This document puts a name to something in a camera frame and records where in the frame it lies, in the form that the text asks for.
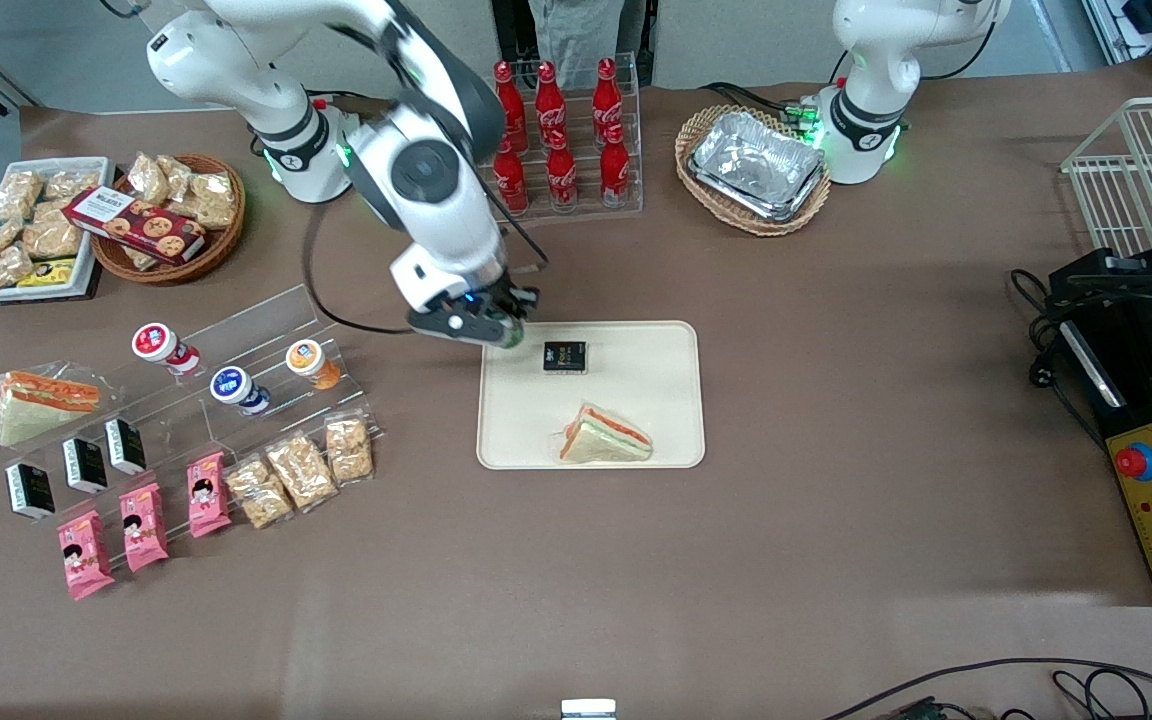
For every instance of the red cola bottle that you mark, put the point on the red cola bottle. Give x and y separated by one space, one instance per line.
614 168
561 175
549 100
607 95
511 100
511 180

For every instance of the metal frame shelf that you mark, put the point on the metal frame shelf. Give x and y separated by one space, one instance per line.
1151 25

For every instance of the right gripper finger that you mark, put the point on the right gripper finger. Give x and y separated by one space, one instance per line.
492 335
526 302

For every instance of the wrapped triangle sandwich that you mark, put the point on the wrapped triangle sandwich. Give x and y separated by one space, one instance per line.
604 440
36 410

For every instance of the small black snack box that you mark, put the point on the small black snack box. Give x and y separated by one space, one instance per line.
564 356

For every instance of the round brown wicker basket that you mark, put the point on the round brown wicker basket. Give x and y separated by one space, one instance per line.
221 245

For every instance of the white rectangular snack tray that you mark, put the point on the white rectangular snack tray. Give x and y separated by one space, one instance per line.
86 270

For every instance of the small white device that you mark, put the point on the small white device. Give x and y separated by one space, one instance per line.
588 710

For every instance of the red gum bottle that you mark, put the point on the red gum bottle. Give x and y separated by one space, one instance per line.
164 348

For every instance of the clear bag brown crackers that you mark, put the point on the clear bag brown crackers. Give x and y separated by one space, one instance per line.
349 450
302 472
260 492

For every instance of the stacked aluminium foil containers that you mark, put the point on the stacked aluminium foil containers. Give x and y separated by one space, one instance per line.
756 165

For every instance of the red cookie box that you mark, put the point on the red cookie box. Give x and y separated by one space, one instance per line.
136 224

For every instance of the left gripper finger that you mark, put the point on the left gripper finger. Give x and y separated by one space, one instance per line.
1101 266
1116 288

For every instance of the blue gum bottle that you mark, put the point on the blue gum bottle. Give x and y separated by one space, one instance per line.
236 388

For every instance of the black white-label box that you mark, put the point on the black white-label box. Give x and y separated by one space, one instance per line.
30 492
125 446
85 466

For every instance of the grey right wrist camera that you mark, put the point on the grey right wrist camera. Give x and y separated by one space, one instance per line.
446 328

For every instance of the person in dark clothes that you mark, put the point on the person in dark clothes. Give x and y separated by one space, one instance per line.
576 25

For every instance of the clear acrylic bottle rack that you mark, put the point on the clear acrylic bottle rack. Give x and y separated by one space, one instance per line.
636 150

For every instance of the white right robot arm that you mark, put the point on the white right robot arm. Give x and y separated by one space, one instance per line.
426 175

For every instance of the yellow snack packet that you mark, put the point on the yellow snack packet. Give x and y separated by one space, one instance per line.
48 273

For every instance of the red emergency stop button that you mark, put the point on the red emergency stop button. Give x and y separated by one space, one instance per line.
1136 461

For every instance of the pink snack packet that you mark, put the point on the pink snack packet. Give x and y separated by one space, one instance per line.
208 495
144 528
84 556

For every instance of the orange gum bottle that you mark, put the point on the orange gum bottle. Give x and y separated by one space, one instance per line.
311 362

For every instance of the cream plastic tray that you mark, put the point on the cream plastic tray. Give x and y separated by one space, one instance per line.
636 390

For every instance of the clear acrylic stepped display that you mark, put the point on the clear acrylic stepped display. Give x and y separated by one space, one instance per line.
276 330

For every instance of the light woven wicker basket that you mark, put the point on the light woven wicker basket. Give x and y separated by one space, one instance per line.
701 195

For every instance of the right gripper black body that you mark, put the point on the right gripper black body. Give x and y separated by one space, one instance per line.
508 300

